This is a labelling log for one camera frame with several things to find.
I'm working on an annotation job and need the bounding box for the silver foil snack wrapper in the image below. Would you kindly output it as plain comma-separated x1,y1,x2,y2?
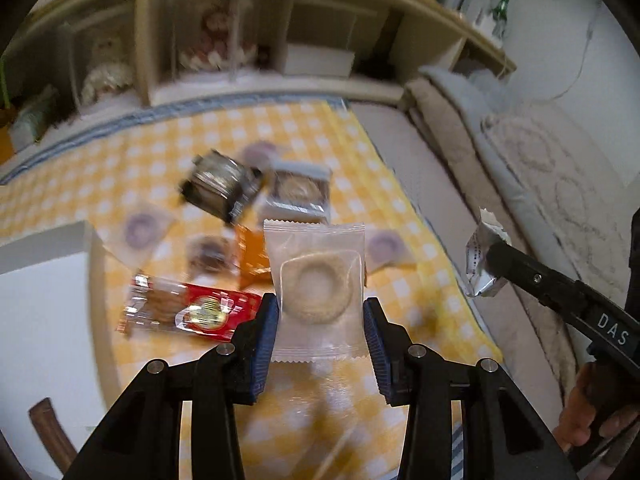
465,208,512,297

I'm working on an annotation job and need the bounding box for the green glass bottle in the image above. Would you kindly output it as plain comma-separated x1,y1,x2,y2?
491,0,510,40

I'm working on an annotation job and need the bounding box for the cream wooden shelf unit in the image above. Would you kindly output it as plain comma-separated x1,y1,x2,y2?
1,0,515,144

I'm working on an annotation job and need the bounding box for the purple donut wrapper back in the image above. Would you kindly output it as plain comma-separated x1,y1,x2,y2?
240,141,288,168

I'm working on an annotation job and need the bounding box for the yellow checkered cloth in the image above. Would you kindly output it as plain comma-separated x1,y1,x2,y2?
1,101,501,479

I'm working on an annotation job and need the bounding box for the white patterned pillow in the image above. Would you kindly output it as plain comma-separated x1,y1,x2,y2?
482,102,634,304

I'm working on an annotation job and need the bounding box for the white wall cable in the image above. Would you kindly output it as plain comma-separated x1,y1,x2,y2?
499,0,609,104

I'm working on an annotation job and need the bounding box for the white dress doll in case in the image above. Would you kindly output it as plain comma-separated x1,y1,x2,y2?
79,32,134,106

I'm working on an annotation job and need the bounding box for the small white box on shelf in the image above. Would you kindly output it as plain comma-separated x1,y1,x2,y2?
276,44,356,78

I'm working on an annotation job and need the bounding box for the orange snack packet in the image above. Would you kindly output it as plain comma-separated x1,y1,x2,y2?
234,226,272,289

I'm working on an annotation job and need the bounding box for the red dress doll in case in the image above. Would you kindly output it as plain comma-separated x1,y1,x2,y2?
171,0,258,76

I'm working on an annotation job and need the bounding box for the brown wooden stick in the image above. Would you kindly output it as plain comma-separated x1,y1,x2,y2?
28,398,77,474

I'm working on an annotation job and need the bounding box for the beige donut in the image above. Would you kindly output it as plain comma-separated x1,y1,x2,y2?
264,220,367,363

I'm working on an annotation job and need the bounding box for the brown cookie clear wrapper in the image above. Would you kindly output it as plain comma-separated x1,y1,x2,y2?
186,235,236,280

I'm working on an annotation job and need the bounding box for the red cracker snack package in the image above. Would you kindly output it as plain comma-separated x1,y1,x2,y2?
117,273,262,342

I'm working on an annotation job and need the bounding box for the beige fluffy blanket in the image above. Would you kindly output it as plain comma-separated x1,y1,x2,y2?
405,65,578,398

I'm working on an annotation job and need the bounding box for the dark square cake clear box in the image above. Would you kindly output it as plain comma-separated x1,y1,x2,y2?
180,150,265,224

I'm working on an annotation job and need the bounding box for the white cardboard tray box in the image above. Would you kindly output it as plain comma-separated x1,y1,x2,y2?
0,221,122,479

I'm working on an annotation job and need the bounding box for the person's right hand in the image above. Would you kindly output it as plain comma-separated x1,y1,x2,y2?
552,362,639,453

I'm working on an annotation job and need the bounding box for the blue striped mattress sheet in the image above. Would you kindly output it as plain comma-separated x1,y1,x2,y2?
1,92,349,185

